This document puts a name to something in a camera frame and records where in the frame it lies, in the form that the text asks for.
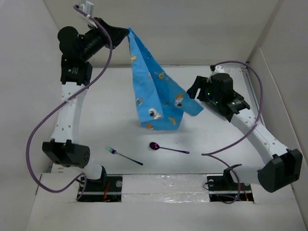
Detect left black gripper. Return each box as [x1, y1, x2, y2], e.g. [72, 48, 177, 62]
[80, 17, 129, 62]

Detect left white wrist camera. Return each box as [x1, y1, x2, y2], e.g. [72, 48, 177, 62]
[77, 0, 94, 15]

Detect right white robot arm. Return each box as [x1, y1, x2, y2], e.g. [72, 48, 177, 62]
[187, 73, 303, 193]

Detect silver foil tape strip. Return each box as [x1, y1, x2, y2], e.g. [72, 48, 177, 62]
[121, 174, 210, 203]

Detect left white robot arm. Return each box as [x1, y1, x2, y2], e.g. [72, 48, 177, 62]
[42, 18, 129, 191]

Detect iridescent purple spoon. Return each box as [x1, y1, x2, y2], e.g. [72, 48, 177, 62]
[149, 142, 190, 154]

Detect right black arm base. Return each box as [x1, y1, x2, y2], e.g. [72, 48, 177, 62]
[203, 164, 254, 204]

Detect blue space-print cloth placemat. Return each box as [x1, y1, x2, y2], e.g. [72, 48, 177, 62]
[128, 29, 203, 130]

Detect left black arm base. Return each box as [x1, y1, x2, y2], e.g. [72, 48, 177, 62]
[77, 175, 123, 203]

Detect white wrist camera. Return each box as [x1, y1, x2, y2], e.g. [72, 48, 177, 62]
[210, 65, 225, 75]
[77, 0, 94, 15]

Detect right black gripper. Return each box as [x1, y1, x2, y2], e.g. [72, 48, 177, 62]
[187, 76, 221, 104]

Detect iridescent rainbow fork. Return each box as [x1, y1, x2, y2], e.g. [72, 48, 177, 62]
[105, 146, 143, 166]

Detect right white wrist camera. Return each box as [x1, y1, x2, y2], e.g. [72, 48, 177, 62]
[210, 65, 225, 75]

